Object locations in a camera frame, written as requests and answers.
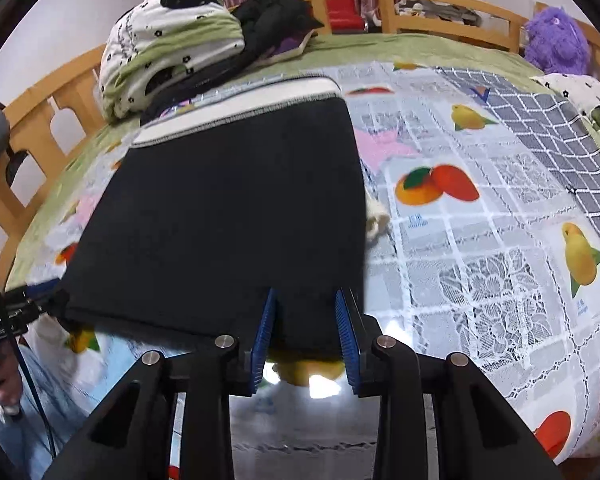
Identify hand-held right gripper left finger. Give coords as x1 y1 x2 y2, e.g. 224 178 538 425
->
42 287 279 480

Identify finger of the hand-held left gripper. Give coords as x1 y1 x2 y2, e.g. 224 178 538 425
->
2 277 73 328

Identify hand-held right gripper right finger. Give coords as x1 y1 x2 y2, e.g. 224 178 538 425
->
334 287 563 480

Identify black pants with white stripe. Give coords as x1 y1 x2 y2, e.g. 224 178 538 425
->
60 76 368 363

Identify person's left hand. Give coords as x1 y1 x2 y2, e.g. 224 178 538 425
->
0 345 26 418

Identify fruit print lace cloth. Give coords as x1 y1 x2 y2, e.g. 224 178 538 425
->
27 60 600 480

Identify folded floral quilt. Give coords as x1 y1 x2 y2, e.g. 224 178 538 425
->
99 0 246 123

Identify green bed sheet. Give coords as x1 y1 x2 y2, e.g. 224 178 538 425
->
5 32 596 286

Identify purple cloth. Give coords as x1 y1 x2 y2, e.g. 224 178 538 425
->
272 27 318 58

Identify black jacket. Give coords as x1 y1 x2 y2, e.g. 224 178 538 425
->
140 0 326 126

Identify red chair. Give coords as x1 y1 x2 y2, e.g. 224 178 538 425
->
307 0 366 33

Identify white floral pillow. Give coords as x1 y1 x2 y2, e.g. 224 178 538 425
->
530 72 600 161

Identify grey cloth pile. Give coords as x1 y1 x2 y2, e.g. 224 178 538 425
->
395 0 483 26

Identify purple plush toy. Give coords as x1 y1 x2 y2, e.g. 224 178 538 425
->
524 4 592 77

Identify wooden bed frame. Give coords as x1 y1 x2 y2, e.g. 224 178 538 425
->
0 0 600 281

